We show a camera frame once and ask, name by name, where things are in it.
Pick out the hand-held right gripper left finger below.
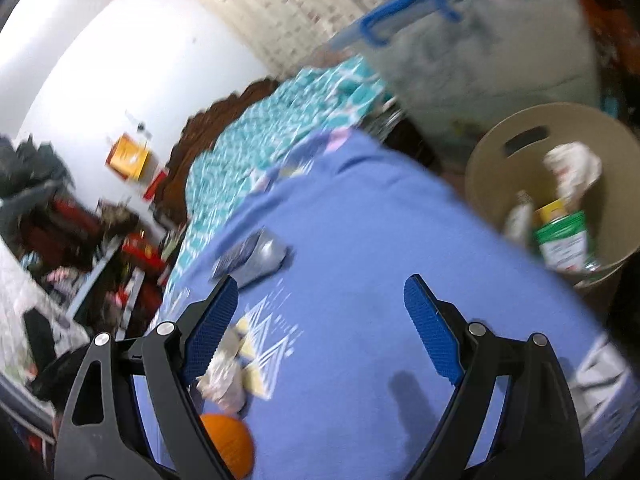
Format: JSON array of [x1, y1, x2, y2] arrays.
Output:
[[52, 275, 240, 480]]

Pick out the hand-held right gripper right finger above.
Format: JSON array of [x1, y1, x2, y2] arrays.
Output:
[[402, 274, 586, 480]]

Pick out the clear wrapper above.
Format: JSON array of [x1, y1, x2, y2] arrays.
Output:
[[196, 325, 251, 411]]

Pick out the blue and silver carton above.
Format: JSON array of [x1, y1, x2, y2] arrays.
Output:
[[210, 227, 293, 291]]

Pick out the orange fruit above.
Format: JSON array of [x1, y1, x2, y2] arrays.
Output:
[[200, 414, 256, 478]]

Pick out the beige plastic bin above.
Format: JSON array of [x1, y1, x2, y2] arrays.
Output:
[[465, 102, 640, 306]]

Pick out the red boxes stack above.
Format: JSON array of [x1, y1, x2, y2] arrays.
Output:
[[120, 232, 166, 273]]

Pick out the blue printed bed sheet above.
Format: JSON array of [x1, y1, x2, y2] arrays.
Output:
[[115, 130, 631, 480]]

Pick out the small plastic bottle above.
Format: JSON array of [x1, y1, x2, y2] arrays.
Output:
[[502, 190, 536, 246]]

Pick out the green carton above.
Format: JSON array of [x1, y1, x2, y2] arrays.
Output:
[[532, 210, 591, 273]]

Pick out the yellow small box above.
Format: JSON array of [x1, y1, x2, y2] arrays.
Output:
[[535, 199, 566, 226]]

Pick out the white grey cloth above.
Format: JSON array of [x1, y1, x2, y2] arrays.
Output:
[[570, 335, 640, 461]]

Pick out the white patterned cloth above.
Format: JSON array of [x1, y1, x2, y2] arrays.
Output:
[[0, 245, 91, 361]]

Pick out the teal patterned blanket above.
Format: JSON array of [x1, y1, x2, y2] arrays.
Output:
[[162, 55, 396, 301]]

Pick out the carved wooden headboard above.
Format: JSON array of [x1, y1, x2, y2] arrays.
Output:
[[155, 77, 281, 226]]

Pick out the crumpled white printed wrapper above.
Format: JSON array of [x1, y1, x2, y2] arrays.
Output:
[[542, 142, 603, 211]]

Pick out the dark clothes pile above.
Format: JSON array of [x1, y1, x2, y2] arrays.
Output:
[[0, 135, 73, 211]]

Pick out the beige patterned curtain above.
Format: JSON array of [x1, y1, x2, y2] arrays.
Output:
[[160, 0, 401, 81]]

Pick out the red wall hanging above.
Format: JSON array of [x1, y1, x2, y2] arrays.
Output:
[[144, 169, 169, 199]]

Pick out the yellow wall calendar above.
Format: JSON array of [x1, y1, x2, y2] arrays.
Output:
[[104, 132, 153, 181]]

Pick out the clear storage bin blue handle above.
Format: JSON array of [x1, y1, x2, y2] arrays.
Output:
[[320, 0, 601, 141]]

